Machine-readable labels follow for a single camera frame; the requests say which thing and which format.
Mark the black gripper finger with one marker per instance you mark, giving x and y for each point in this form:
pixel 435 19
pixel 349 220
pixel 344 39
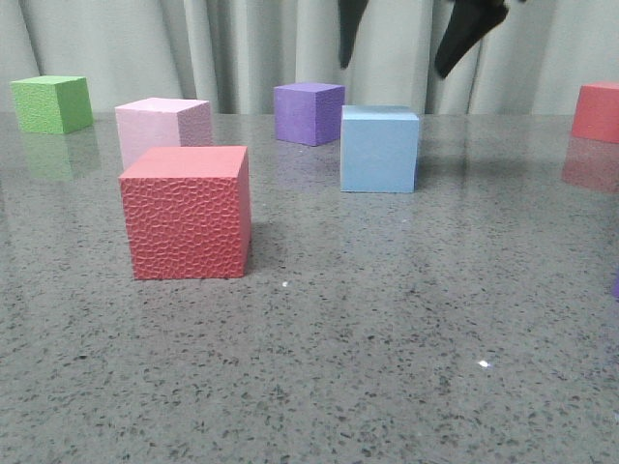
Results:
pixel 470 21
pixel 350 15

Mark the purple foam cube near edge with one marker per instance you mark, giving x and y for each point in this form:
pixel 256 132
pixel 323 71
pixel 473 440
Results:
pixel 615 286

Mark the red foam cube far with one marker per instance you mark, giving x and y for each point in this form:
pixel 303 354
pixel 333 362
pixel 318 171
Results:
pixel 596 112

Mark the light blue foam cube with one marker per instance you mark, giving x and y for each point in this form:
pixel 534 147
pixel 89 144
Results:
pixel 378 148

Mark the green foam cube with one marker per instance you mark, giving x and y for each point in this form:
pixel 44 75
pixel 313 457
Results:
pixel 52 104

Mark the red textured foam cube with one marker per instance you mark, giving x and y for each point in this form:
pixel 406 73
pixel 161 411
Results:
pixel 188 212

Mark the grey-green curtain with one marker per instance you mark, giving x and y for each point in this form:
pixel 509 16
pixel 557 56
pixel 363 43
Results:
pixel 233 53

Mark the pink foam cube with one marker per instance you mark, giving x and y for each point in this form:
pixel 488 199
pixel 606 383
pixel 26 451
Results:
pixel 162 122

